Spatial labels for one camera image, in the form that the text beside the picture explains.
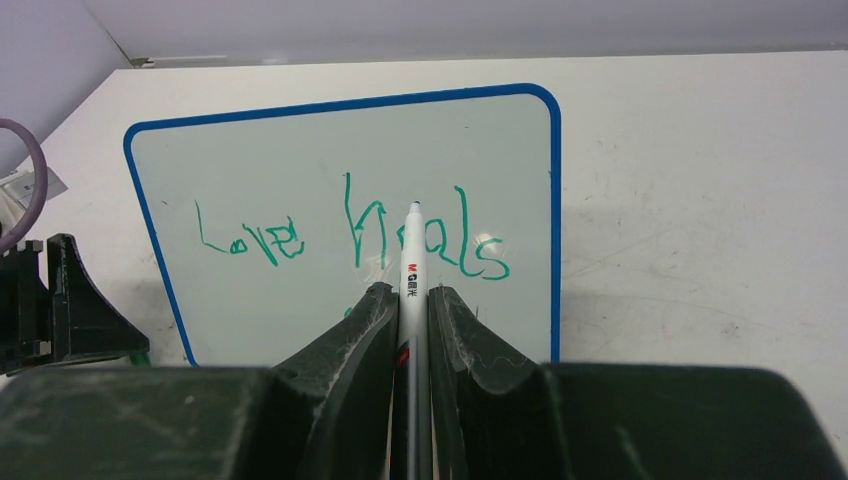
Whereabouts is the blue framed whiteboard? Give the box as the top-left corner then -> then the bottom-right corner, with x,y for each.
123,83 -> 562,366

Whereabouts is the white green whiteboard marker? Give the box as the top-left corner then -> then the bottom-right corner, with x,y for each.
389,201 -> 433,479

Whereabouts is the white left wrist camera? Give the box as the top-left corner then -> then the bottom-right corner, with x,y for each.
1,168 -> 67,228

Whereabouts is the green marker cap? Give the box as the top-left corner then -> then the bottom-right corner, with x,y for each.
128,353 -> 152,367

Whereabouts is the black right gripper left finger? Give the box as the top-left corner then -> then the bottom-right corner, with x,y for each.
1,283 -> 398,479

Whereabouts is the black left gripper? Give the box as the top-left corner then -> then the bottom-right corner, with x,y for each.
1,234 -> 150,375

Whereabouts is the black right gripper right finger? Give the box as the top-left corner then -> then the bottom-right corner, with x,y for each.
429,287 -> 845,479

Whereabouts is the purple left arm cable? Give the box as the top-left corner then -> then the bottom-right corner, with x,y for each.
0,117 -> 50,254

